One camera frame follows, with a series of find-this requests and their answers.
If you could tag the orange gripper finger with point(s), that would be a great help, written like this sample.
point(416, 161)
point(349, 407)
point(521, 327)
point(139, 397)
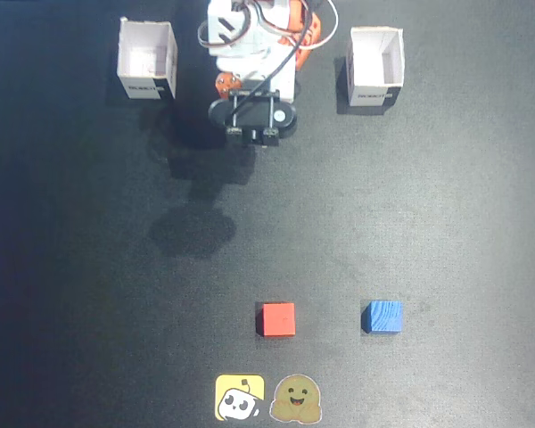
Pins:
point(229, 85)

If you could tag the red cube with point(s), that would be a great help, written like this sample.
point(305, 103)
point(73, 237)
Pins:
point(278, 318)

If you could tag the blue wooden cube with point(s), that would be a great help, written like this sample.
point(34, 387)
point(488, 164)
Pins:
point(383, 316)

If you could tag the orange robot base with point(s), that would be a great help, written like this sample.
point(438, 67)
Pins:
point(310, 31)

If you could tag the white cardboard box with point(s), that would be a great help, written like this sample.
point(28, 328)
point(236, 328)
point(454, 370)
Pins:
point(374, 96)
point(145, 87)

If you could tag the yellow robot face sticker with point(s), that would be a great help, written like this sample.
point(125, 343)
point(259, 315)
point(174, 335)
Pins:
point(238, 397)

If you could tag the hugging face emoji sticker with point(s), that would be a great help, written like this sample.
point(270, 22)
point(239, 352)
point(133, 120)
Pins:
point(295, 399)

